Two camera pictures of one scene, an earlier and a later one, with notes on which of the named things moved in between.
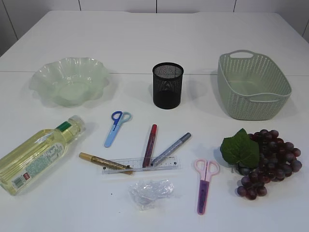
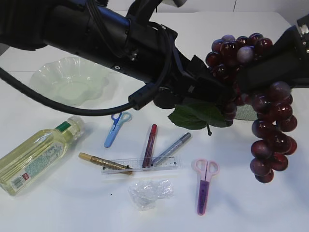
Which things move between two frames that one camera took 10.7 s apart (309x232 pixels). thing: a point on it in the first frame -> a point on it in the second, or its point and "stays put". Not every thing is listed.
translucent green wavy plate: (71, 82) stays put
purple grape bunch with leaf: (260, 157) -> (275, 121)
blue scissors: (118, 117) stays put
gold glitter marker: (107, 163) stays put
